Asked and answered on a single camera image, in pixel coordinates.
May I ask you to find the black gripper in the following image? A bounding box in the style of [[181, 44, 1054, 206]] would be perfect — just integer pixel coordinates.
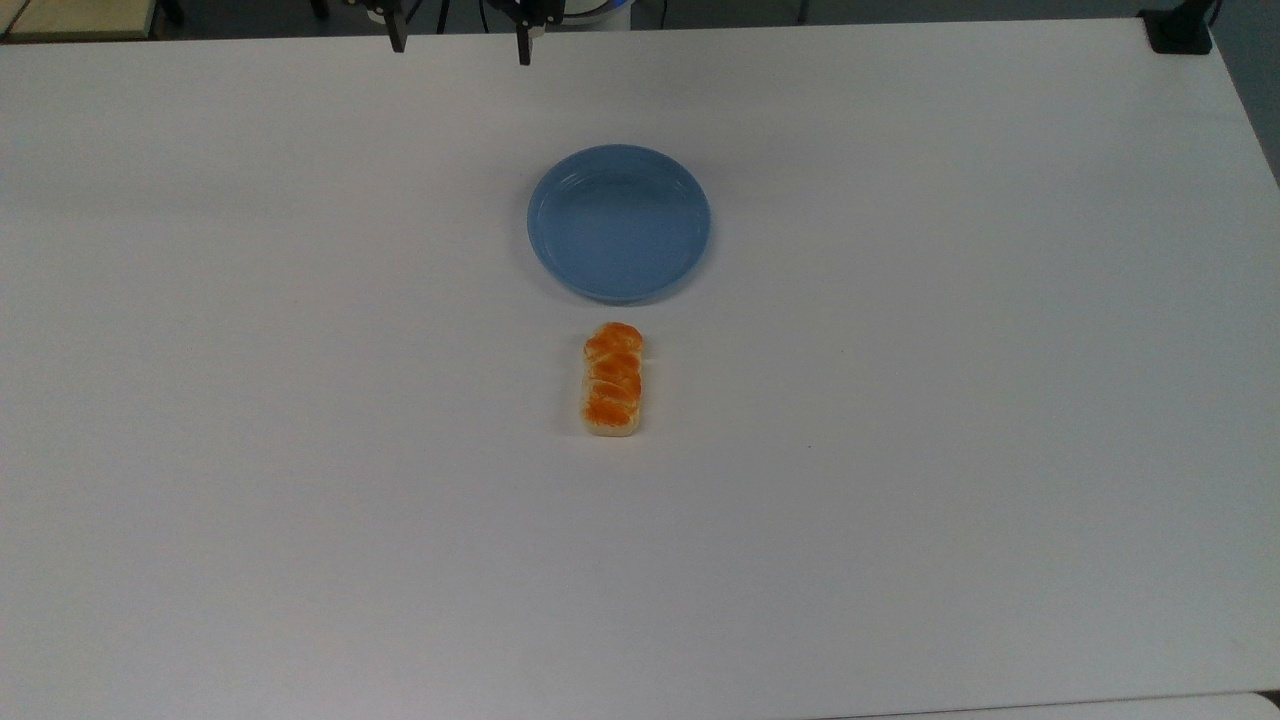
[[343, 0, 567, 68]]

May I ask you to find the black table clamp mount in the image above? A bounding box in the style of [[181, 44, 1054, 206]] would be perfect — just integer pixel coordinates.
[[1138, 0, 1223, 55]]

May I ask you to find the orange glazed bread loaf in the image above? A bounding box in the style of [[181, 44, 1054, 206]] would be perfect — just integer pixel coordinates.
[[581, 321, 645, 438]]

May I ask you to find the light wooden table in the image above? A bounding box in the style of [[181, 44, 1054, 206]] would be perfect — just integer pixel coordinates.
[[0, 0, 163, 43]]

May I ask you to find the blue round plate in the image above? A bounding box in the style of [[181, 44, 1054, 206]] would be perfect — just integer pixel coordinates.
[[527, 144, 713, 305]]

